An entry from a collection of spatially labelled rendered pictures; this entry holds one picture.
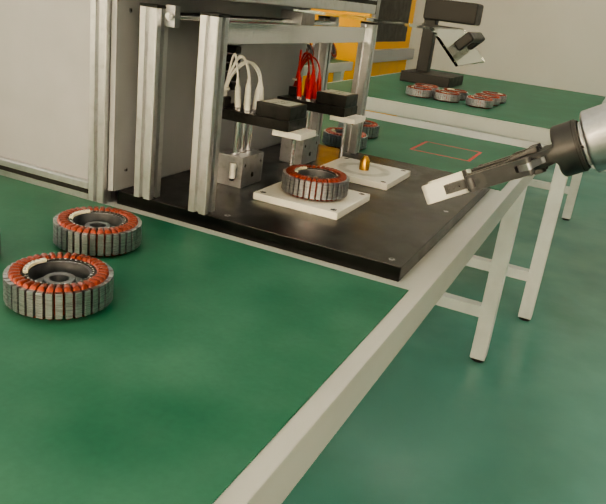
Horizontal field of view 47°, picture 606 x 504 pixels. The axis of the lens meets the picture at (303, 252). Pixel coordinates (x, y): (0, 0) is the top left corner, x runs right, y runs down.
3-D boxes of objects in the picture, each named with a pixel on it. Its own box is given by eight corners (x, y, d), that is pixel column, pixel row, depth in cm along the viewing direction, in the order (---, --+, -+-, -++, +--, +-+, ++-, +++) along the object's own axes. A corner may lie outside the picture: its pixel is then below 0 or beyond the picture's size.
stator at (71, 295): (130, 290, 79) (131, 260, 78) (80, 332, 69) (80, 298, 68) (41, 272, 81) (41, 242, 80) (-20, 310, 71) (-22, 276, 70)
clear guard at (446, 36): (484, 62, 141) (490, 32, 139) (457, 67, 120) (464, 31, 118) (337, 40, 153) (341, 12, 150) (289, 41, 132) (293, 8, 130)
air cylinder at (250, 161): (261, 181, 124) (264, 150, 122) (240, 188, 118) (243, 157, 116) (237, 175, 126) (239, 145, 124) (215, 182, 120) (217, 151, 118)
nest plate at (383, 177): (409, 176, 142) (410, 170, 141) (386, 190, 129) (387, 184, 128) (342, 161, 147) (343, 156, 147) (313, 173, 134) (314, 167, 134)
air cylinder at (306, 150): (316, 160, 145) (319, 134, 143) (301, 166, 139) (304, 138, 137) (294, 155, 147) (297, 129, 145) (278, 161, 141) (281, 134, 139)
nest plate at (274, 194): (369, 200, 121) (370, 193, 120) (336, 220, 108) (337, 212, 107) (292, 182, 126) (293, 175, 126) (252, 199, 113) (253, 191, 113)
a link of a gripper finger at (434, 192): (471, 190, 104) (470, 191, 103) (428, 204, 107) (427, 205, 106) (465, 171, 103) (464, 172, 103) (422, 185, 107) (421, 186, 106)
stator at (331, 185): (356, 193, 119) (359, 172, 118) (331, 207, 109) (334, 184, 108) (298, 180, 123) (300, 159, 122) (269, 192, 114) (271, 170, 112)
